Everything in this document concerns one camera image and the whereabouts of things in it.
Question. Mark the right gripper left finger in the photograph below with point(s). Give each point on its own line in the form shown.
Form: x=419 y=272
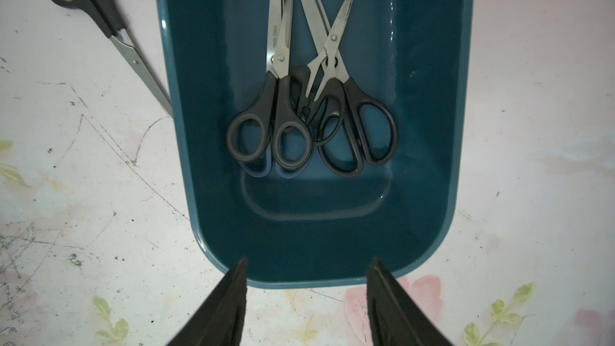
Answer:
x=220 y=319

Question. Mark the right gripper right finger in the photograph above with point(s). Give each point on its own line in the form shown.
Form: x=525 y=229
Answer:
x=394 y=318

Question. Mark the small black-handled scissors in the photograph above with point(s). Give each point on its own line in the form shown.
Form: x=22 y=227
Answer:
x=272 y=110

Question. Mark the blue-handled scissors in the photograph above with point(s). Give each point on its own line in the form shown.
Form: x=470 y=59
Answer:
x=257 y=170

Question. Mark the large all-black scissors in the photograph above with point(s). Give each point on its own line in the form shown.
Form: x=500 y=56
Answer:
x=327 y=72

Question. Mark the teal plastic storage box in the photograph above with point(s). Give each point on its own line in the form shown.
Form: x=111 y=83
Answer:
x=320 y=229

